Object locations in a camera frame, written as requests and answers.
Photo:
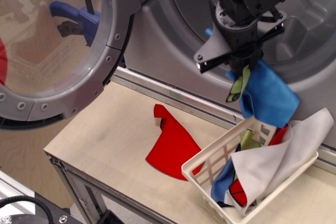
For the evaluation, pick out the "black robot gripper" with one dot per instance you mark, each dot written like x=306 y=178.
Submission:
x=236 y=46

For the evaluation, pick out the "light green cloth garment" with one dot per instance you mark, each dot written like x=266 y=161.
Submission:
x=239 y=84

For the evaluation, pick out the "blue cloth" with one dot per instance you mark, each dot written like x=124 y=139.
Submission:
x=226 y=185
x=267 y=97

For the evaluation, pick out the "cream plastic laundry basket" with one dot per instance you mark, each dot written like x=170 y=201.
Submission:
x=202 y=169

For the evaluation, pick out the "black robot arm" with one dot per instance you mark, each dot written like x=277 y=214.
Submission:
x=244 y=11

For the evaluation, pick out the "red cloth on table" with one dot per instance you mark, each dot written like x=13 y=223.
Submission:
x=174 y=147

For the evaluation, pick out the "light grey cloth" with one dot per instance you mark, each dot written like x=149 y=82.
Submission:
x=304 y=139

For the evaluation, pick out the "red cloth in basket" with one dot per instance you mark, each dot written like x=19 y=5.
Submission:
x=255 y=166

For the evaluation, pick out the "grey round washer door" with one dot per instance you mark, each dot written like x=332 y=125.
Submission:
x=46 y=78

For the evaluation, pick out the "blue clamp handle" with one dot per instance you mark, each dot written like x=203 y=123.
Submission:
x=80 y=21

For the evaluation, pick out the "aluminium table frame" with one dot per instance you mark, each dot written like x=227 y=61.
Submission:
x=101 y=152

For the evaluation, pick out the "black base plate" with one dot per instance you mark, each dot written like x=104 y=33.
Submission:
x=59 y=215

